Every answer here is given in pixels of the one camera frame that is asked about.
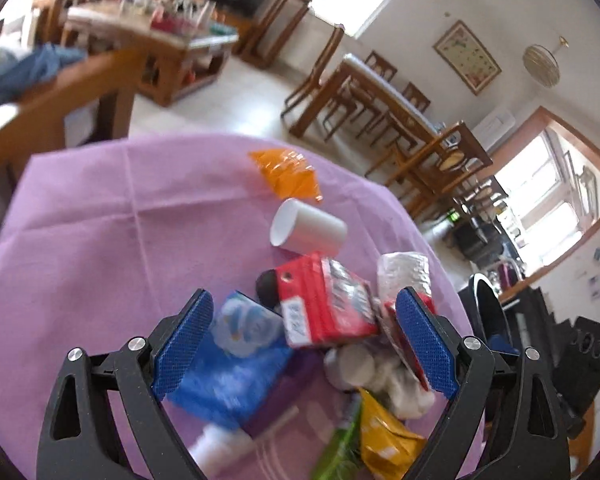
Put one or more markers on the framed wall picture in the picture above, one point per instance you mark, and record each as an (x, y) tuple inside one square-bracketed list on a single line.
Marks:
[(467, 57)]

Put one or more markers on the silver foil packet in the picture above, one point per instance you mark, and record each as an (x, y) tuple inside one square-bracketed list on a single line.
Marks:
[(402, 272)]

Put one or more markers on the blue jeans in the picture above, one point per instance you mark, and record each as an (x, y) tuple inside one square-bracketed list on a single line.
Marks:
[(35, 67)]

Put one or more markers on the wooden dining chair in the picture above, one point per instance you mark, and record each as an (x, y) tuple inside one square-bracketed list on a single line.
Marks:
[(460, 155), (382, 65), (320, 65), (416, 96)]

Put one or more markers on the black stand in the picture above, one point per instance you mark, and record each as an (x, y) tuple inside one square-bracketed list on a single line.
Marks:
[(530, 320)]

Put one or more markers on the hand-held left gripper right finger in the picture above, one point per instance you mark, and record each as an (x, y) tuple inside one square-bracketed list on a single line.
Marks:
[(425, 345)]

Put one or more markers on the yellow snack packet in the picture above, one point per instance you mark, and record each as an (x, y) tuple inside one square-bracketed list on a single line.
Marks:
[(382, 440)]

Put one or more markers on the tall wooden side table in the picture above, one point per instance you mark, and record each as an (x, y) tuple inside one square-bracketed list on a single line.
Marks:
[(275, 25)]

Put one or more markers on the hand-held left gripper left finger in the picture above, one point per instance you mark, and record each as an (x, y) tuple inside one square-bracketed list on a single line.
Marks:
[(185, 345)]

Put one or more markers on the wooden sofa frame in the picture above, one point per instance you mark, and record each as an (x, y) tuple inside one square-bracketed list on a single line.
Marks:
[(55, 105)]

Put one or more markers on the wooden dining table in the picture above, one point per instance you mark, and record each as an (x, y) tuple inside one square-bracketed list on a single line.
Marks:
[(375, 85)]

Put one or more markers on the green packet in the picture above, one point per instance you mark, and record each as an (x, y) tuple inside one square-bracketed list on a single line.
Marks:
[(337, 450)]

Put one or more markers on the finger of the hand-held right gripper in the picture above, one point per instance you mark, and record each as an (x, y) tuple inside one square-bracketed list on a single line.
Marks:
[(505, 345)]

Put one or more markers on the purple tablecloth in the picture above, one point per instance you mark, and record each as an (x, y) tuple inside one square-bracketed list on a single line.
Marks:
[(105, 260)]

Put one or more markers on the white plastic bottle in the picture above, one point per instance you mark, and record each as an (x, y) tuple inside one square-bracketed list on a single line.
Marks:
[(220, 447)]

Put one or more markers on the clutter of small table items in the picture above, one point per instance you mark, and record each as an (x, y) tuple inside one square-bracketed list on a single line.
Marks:
[(170, 10)]

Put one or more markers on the dark appliance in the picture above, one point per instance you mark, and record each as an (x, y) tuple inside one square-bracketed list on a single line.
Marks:
[(472, 240)]

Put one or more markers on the white paper cup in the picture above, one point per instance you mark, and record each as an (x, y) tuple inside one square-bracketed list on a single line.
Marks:
[(310, 230)]

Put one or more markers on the orange snack packet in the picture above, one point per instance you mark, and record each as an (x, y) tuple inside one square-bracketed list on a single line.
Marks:
[(287, 175)]

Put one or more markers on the clear cup with black lid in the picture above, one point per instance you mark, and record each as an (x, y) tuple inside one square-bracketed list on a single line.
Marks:
[(267, 287)]

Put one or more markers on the red carton box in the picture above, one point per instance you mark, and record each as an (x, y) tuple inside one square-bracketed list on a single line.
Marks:
[(325, 310)]

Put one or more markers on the blue plastic packet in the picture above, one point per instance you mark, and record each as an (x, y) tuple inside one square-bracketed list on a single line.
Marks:
[(230, 380)]

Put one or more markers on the white air conditioner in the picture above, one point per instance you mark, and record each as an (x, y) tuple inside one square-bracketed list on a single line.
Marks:
[(495, 127)]

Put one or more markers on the round ceiling lamp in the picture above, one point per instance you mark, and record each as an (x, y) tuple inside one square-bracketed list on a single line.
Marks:
[(542, 62)]

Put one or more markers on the wooden coffee table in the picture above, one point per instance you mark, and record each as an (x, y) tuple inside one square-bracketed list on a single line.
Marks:
[(170, 60)]

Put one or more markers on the dark purple box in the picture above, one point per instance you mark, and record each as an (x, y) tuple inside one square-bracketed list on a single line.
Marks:
[(290, 390)]

